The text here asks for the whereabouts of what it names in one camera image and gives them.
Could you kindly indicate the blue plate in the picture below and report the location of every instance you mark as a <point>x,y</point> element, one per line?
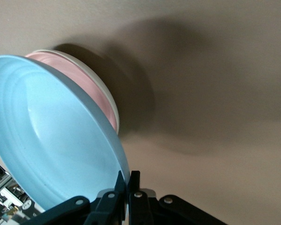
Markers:
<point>49,129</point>

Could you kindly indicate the beige plate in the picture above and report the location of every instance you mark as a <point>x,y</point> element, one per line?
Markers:
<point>97,79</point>

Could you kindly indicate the pink plate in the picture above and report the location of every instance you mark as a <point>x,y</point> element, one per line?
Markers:
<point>84,79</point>

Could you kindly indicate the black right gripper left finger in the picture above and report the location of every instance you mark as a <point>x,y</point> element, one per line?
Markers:
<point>107,208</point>

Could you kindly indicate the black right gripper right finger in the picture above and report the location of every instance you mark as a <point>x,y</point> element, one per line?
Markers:
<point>140,208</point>

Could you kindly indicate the aluminium frame profile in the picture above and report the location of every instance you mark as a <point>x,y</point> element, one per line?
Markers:
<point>0,185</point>

